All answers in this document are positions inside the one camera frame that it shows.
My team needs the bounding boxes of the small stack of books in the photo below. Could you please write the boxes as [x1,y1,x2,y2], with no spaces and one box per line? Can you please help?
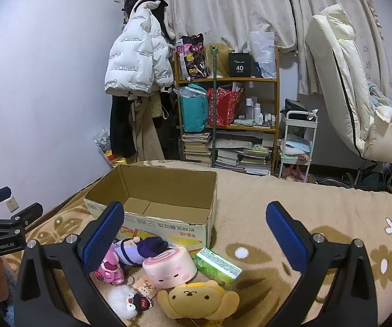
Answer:
[181,132,213,164]

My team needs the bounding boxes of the yellow dog plush toy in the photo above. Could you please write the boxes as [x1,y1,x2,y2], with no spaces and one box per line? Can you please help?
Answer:
[157,278,240,321]

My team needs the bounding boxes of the teal shopping bag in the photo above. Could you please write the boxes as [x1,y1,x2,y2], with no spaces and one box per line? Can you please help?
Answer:
[179,83,210,133]

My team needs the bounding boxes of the blond wig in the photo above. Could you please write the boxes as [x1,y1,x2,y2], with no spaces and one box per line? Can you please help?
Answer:
[204,43,232,77]

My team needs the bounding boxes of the green pole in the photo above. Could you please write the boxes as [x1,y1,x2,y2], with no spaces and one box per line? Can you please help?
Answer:
[210,49,218,168]

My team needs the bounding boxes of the red patterned gift bag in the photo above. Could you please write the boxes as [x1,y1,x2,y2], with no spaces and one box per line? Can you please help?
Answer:
[207,87,244,126]

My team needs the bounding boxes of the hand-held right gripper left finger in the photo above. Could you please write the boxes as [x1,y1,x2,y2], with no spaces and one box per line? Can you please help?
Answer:
[14,200,128,327]

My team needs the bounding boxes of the white fluffy plush keychain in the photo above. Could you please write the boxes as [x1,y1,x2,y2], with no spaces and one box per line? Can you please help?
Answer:
[107,284,154,320]

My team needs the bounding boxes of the white puffer jacket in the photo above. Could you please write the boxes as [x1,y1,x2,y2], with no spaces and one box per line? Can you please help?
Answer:
[105,0,176,96]

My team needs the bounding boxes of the pink bear plush toy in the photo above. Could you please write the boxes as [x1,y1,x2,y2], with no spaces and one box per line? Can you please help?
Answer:
[94,245,126,285]

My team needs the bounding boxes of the pink roll cake squishy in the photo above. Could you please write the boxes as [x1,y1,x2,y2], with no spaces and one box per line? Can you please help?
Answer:
[142,246,198,288]

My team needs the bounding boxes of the cardboard box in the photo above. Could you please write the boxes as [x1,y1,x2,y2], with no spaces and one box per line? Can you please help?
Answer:
[84,165,218,250]

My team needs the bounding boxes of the light blue cloth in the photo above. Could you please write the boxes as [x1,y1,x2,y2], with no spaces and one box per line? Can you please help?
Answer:
[368,82,392,110]

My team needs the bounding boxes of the person's left hand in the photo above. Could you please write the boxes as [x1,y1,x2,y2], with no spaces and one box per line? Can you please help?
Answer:
[0,257,15,302]

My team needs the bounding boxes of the plastic bag of toys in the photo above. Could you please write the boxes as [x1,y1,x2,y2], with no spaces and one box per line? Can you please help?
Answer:
[94,128,128,167]

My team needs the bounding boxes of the group of white cosmetic bottles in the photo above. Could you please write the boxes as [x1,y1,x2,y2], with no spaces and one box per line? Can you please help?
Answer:
[245,98,276,126]

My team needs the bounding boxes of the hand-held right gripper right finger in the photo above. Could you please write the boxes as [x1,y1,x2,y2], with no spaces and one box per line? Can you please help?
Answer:
[265,201,378,327]

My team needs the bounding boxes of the white rolling cart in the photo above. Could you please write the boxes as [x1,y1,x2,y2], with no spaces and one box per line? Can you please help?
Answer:
[278,109,319,181]

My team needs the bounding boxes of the white plastic bag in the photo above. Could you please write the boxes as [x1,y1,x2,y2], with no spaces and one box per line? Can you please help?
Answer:
[248,31,276,78]

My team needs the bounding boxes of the large pile of books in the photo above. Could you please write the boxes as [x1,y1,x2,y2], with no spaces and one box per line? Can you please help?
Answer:
[214,140,273,176]

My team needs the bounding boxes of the small keychain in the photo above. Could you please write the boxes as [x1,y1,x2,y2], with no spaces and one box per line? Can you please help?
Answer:
[137,277,158,299]

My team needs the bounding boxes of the cream padded chair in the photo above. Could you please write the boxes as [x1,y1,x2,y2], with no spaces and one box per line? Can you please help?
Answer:
[305,4,392,169]

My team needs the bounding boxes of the black hanging garment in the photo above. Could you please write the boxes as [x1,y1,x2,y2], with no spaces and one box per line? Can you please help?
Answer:
[110,93,138,159]

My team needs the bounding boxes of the wooden shelf unit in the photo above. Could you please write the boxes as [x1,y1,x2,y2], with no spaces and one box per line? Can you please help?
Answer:
[174,46,281,178]

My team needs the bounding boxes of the green tissue pack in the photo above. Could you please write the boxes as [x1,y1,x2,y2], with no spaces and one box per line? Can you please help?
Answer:
[195,247,243,290]

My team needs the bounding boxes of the beige hanging pants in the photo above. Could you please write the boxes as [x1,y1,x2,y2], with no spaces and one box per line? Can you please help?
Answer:
[128,95,169,161]

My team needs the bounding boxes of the patterned black pink bag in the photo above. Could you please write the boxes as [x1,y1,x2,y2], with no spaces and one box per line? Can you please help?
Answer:
[176,34,210,79]

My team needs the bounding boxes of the purple-haired plush doll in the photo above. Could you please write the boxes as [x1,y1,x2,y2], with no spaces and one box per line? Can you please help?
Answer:
[112,236,169,266]

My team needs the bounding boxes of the black box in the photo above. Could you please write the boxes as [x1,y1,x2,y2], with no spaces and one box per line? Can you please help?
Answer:
[229,52,253,77]

